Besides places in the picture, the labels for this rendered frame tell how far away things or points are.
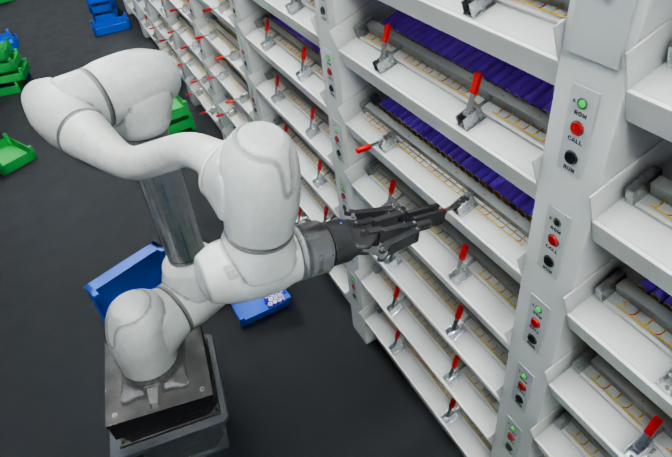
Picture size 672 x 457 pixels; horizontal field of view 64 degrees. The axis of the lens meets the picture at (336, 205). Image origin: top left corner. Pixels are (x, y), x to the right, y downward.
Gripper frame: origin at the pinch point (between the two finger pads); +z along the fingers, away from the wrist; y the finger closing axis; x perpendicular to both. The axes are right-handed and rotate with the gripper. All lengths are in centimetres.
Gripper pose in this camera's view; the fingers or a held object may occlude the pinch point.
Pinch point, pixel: (425, 217)
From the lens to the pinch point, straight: 99.4
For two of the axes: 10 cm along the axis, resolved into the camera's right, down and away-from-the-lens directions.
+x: 0.7, -8.3, -5.6
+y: 4.7, 5.2, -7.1
